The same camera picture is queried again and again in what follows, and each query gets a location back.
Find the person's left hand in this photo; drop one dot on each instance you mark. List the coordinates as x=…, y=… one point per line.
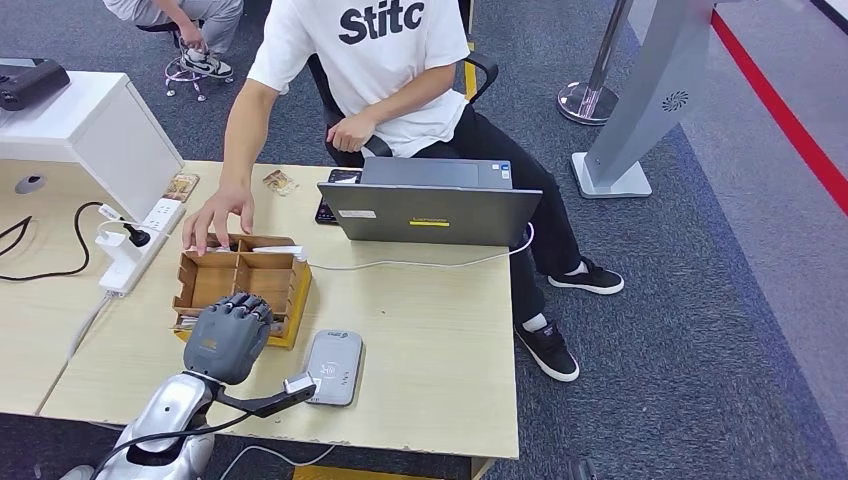
x=350, y=132

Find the grey laptop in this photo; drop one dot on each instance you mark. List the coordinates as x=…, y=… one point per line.
x=430, y=212

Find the brown patterned card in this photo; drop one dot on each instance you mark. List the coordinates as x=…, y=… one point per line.
x=181, y=187

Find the black smartphone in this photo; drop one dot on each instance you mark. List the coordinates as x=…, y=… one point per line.
x=344, y=176

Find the white charger adapter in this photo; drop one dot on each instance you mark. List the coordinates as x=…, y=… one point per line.
x=114, y=245

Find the chrome stanchion post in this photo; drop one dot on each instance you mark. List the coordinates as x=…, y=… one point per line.
x=593, y=93

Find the yellow board under desk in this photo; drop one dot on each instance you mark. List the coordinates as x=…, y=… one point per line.
x=351, y=474

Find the white cabinet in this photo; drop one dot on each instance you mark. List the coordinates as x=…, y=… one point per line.
x=99, y=139

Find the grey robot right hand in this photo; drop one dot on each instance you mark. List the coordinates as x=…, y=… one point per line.
x=580, y=470

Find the person's right hand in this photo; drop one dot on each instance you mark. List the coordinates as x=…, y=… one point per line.
x=222, y=212

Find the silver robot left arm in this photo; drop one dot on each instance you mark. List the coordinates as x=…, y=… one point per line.
x=166, y=424

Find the person on stool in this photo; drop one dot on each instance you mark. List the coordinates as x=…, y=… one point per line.
x=199, y=20

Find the white cards narrow stack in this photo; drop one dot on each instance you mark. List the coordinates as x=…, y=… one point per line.
x=222, y=250

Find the person's left forearm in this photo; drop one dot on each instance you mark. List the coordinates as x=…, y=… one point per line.
x=411, y=93

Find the white power strip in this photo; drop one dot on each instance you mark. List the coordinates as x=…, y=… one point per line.
x=142, y=255

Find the pale room key cards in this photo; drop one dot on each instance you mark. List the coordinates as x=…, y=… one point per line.
x=189, y=324

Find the patterned ID card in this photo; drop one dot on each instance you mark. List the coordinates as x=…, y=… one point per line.
x=279, y=182

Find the wooden card organizer box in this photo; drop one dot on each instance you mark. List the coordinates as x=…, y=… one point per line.
x=242, y=275

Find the grey kiosk stand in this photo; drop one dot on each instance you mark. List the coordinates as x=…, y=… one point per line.
x=652, y=93

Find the white cards wide stack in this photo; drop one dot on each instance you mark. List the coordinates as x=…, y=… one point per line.
x=281, y=250

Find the grey card reader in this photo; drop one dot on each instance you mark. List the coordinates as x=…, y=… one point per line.
x=338, y=364

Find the chrome stool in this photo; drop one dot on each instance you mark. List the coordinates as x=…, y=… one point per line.
x=185, y=76

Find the person's right forearm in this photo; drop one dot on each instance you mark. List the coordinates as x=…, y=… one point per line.
x=245, y=139

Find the black desktop device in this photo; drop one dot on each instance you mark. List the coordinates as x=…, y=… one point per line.
x=30, y=83

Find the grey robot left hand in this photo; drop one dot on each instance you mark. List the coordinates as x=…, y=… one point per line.
x=225, y=341

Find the black office chair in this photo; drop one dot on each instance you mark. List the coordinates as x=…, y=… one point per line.
x=484, y=69

